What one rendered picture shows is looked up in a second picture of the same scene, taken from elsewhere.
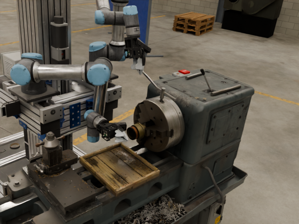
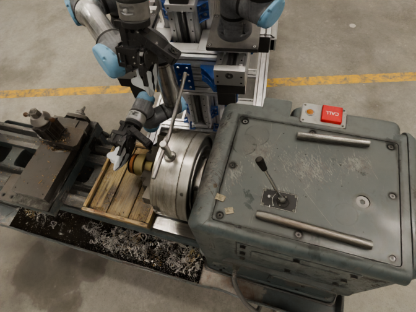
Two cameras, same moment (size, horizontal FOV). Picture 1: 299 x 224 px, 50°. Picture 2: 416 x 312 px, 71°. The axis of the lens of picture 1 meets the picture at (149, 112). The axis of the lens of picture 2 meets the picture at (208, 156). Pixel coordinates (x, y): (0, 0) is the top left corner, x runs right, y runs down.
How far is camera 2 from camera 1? 169 cm
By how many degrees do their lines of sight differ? 57
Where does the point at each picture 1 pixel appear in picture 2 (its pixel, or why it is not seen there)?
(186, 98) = (207, 182)
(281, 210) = not seen: outside the picture
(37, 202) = not seen: hidden behind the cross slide
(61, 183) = (43, 162)
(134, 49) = (120, 50)
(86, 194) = (36, 194)
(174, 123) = (162, 202)
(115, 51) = (247, 7)
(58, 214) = not seen: hidden behind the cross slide
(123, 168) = (130, 187)
